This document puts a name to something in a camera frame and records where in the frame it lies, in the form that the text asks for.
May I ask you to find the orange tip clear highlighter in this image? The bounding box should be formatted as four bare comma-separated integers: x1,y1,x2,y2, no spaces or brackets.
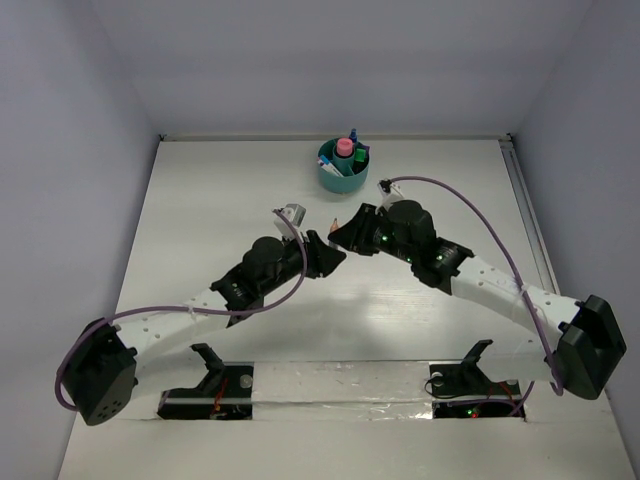
328,218,339,249

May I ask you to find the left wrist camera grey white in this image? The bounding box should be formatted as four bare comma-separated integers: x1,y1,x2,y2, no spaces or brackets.
274,203,306,239

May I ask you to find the teal round organizer container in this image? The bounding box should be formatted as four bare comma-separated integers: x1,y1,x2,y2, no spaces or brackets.
316,138,370,194

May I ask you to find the pink cap white pen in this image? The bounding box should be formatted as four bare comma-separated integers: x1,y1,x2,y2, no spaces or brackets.
317,155,343,178

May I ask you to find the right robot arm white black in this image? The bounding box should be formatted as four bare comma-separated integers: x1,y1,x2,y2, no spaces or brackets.
329,200,627,400

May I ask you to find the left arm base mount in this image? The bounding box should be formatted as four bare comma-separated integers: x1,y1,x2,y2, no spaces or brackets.
157,343,254,421

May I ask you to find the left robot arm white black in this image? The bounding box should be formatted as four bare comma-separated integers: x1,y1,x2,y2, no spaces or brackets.
54,230,346,426

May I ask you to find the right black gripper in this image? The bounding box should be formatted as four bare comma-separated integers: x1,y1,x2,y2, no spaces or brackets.
328,202,417,264

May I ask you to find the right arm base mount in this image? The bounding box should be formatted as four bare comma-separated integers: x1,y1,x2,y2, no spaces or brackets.
423,340,526,420

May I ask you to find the pink topped centre tube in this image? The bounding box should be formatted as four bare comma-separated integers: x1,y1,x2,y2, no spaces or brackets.
333,137,354,176

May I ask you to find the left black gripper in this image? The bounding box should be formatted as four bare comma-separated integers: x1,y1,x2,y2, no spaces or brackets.
259,228,343,296

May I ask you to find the foil covered front board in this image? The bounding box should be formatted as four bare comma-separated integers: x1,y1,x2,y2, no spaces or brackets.
251,361,433,422

